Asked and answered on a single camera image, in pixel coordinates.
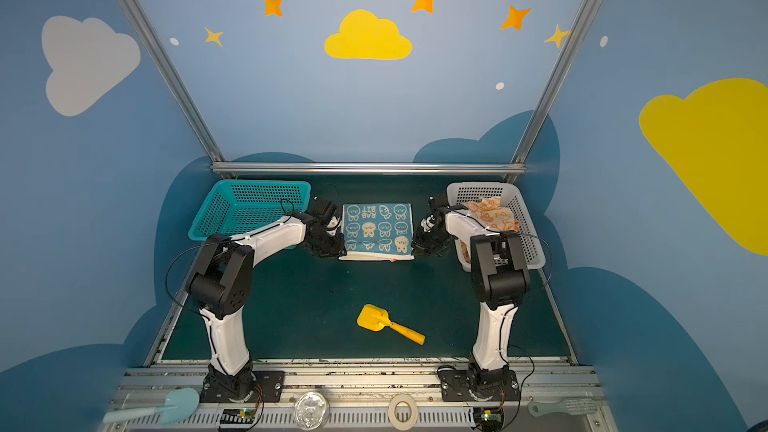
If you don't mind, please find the grey plastic basket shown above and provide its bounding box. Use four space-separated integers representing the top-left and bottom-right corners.
446 182 546 270

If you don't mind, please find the blue bunny towel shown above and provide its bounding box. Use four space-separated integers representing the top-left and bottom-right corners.
341 203 414 262

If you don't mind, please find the teal plastic basket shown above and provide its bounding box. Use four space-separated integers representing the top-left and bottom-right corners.
188 180 311 242

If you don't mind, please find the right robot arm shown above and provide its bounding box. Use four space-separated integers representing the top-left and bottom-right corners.
411 197 531 378

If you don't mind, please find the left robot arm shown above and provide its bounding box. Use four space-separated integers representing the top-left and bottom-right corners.
185 212 345 396

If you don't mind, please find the orange patterned towel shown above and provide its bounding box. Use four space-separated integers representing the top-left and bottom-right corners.
465 197 520 232

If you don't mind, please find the yellow toy shovel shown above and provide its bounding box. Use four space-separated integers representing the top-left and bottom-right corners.
357 304 425 345

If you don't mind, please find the clear round lid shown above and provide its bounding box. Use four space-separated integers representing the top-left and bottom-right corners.
293 391 330 431

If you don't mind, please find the right circuit board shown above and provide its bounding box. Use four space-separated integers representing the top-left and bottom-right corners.
472 408 504 432

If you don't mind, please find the circuit board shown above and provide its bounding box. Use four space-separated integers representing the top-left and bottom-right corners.
216 408 257 432
472 408 504 432

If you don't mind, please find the white tape roll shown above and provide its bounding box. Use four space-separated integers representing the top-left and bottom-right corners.
387 394 419 431

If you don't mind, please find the left circuit board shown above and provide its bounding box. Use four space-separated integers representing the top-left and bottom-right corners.
216 408 257 432

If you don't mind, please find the grey-green brush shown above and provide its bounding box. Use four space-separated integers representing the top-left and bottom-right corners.
527 398 598 417

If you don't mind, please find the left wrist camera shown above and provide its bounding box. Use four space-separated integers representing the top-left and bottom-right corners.
307 196 339 231

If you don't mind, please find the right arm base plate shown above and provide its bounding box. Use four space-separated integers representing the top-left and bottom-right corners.
436 364 521 402

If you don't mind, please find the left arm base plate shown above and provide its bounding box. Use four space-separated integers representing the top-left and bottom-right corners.
200 367 285 403

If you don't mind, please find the aluminium front rail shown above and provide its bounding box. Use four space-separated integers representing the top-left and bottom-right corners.
99 357 618 431

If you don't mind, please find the aluminium frame left post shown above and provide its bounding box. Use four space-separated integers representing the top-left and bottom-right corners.
117 0 225 162

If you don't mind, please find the aluminium frame post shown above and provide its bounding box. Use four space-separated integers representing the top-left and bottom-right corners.
504 0 604 183
117 0 225 162

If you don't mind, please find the aluminium frame right post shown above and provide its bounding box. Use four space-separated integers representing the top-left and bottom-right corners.
504 0 604 183

